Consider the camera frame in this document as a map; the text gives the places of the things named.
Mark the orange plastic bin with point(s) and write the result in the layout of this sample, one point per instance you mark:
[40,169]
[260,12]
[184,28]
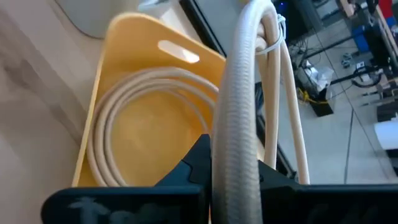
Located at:
[140,43]

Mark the white paper sheet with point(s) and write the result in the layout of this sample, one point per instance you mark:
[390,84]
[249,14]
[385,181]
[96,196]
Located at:
[387,135]

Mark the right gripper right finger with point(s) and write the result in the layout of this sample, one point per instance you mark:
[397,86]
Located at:
[335,205]

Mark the black metal table frame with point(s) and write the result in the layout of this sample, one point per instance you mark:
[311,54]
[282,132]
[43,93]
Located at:
[202,28]

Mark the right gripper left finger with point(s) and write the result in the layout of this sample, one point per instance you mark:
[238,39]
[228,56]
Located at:
[140,205]

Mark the black power box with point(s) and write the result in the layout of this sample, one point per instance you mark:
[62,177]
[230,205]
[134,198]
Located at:
[320,105]

